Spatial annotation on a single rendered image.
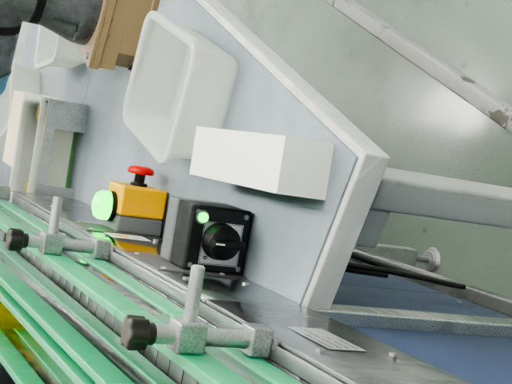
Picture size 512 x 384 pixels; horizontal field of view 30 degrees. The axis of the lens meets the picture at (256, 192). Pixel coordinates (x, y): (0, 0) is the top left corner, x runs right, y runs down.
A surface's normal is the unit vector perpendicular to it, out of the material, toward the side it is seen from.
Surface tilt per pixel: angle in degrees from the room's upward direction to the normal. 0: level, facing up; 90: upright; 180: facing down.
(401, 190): 90
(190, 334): 90
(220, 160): 0
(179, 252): 0
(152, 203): 90
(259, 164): 0
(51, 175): 90
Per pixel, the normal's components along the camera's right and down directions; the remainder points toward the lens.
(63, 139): 0.44, 0.12
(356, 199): 0.36, 0.46
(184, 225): -0.88, -0.12
